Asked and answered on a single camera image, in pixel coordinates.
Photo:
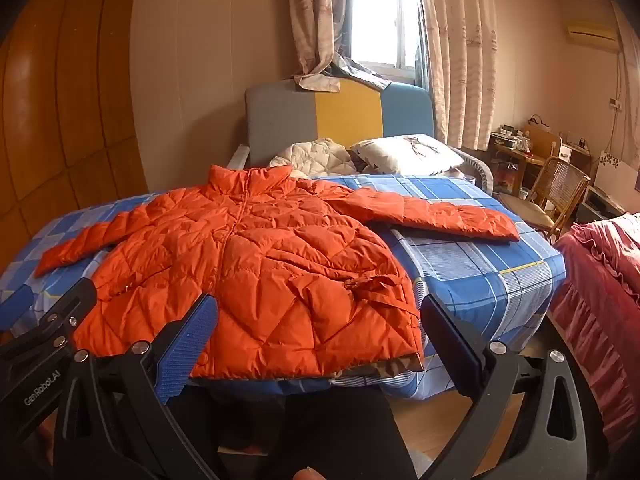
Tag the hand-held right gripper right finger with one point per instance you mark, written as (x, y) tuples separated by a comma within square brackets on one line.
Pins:
[(450, 347)]

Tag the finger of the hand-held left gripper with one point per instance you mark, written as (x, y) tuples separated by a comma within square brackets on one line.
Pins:
[(70, 310), (15, 305)]

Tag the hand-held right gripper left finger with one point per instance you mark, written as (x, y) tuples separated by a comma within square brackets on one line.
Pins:
[(192, 342)]

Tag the orange puffer jacket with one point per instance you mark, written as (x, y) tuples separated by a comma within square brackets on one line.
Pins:
[(260, 260)]

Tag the person's right hand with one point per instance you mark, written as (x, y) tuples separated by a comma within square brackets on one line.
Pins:
[(306, 474)]

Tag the bed with blue plaid sheet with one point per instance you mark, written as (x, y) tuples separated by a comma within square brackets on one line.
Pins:
[(475, 270)]

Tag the pink ruffled bedspread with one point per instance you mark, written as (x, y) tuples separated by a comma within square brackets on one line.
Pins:
[(600, 300)]

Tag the rattan chair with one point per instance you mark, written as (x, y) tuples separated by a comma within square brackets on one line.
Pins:
[(562, 185)]

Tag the wooden wardrobe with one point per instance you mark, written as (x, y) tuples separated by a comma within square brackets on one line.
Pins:
[(65, 110)]

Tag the white printed pillow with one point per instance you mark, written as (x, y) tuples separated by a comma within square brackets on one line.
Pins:
[(405, 152)]

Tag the cluttered wooden desk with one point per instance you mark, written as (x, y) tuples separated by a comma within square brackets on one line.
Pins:
[(520, 157)]

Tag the white quilted blanket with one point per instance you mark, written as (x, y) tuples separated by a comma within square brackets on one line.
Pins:
[(315, 157)]

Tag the white floral paper bag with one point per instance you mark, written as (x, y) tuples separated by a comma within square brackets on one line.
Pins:
[(620, 175)]

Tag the grey yellow blue headboard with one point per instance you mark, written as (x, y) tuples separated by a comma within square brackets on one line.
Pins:
[(280, 115)]

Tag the beige patterned curtain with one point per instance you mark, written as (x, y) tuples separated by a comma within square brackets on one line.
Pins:
[(460, 50)]

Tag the window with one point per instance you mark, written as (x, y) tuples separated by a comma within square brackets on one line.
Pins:
[(380, 20)]

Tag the beige curtain with grey lining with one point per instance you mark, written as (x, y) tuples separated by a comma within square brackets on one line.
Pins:
[(317, 20)]

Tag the white wall socket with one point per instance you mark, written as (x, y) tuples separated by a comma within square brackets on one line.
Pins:
[(615, 103)]

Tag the wall air conditioner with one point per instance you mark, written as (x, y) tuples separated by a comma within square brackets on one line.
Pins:
[(590, 35)]

